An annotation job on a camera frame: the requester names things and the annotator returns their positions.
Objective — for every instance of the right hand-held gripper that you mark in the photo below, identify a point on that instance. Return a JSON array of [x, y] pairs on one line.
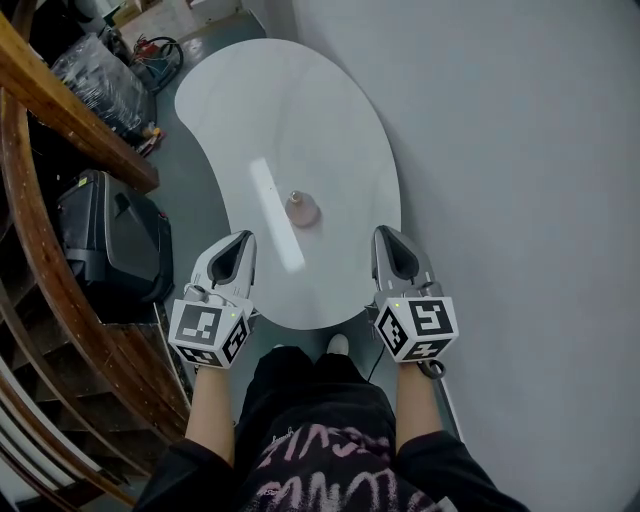
[[430, 320]]

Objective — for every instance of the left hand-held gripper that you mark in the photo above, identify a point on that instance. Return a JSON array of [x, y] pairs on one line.
[[200, 325]]

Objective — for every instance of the person's right forearm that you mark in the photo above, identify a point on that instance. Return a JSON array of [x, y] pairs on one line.
[[417, 405]]

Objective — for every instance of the person's left forearm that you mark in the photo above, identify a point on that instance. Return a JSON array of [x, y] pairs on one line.
[[210, 415]]

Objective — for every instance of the white kidney-shaped table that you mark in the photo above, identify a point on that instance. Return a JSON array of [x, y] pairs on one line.
[[280, 100]]

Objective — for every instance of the person's white right shoe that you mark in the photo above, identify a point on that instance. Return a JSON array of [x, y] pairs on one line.
[[337, 345]]

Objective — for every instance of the black machine case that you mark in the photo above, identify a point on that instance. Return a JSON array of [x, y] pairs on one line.
[[120, 235]]

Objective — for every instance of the black trousers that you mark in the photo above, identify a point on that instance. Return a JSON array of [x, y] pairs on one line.
[[310, 390]]

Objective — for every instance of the small tools on floor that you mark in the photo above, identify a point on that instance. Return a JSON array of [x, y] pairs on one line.
[[150, 140]]

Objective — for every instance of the black shirt with pink print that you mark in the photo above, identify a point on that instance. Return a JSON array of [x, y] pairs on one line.
[[340, 475]]

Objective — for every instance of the plastic-wrapped stack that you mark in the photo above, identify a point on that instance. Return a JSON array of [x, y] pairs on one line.
[[100, 85]]

